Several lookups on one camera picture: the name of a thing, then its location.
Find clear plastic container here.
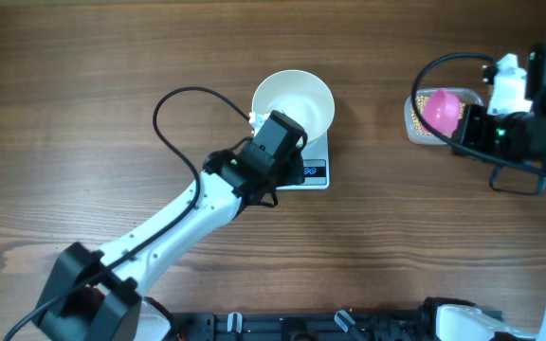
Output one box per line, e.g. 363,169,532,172
404,88,483,145

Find soybeans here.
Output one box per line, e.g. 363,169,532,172
410,94,466,137

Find white bowl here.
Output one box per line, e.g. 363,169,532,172
251,69,336,145

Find white digital kitchen scale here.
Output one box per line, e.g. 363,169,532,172
278,133,330,190

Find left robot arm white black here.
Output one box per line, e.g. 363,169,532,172
30,111,311,340

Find pink plastic measuring scoop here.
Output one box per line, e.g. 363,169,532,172
421,89,462,136

